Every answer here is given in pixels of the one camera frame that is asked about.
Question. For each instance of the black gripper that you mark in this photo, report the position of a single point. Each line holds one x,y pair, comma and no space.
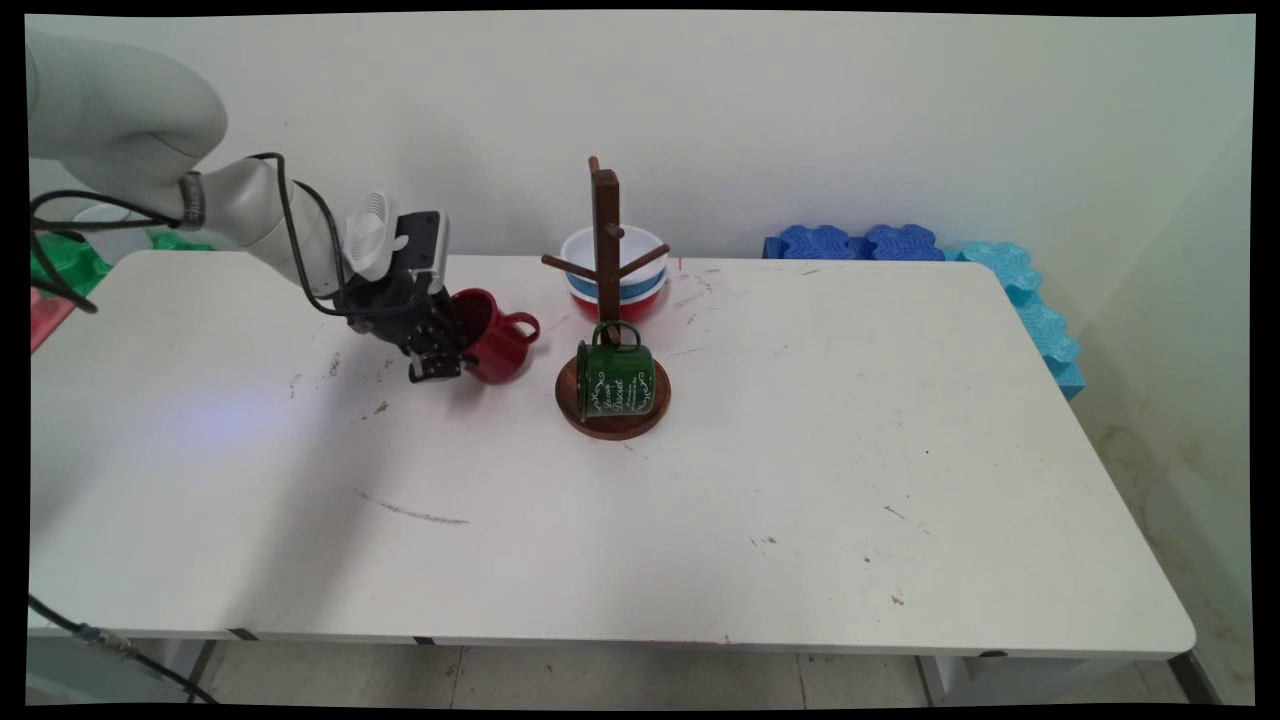
400,310

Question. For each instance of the red enamel mug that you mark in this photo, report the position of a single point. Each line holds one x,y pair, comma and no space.
500,350

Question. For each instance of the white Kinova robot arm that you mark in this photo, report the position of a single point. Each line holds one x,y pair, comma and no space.
120,110

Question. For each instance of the green enamel mug white print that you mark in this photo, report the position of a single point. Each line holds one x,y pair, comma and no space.
618,385

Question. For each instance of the dark wooden mug tree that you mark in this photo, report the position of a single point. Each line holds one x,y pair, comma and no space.
605,240

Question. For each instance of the red bowl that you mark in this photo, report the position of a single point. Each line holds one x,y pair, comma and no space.
640,306

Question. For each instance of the blue bowl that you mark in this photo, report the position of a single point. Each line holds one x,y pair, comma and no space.
645,287

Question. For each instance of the white bowl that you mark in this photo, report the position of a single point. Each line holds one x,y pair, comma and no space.
640,245

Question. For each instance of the white enamel cup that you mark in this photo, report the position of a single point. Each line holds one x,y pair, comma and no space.
105,225

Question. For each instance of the dark blue foam tile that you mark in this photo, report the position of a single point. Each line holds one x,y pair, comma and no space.
903,244
815,243

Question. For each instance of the green foam tile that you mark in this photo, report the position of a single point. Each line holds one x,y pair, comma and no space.
75,262

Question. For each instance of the red foam tile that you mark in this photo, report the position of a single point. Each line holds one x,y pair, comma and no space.
45,318

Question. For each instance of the light blue foam tiles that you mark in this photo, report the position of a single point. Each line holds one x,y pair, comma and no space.
1040,320

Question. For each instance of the dark table leg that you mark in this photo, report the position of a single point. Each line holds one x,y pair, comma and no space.
1195,678

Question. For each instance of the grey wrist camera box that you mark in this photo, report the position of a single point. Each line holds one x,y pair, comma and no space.
372,235

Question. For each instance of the grey table leg frame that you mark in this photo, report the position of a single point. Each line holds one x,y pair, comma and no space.
175,655

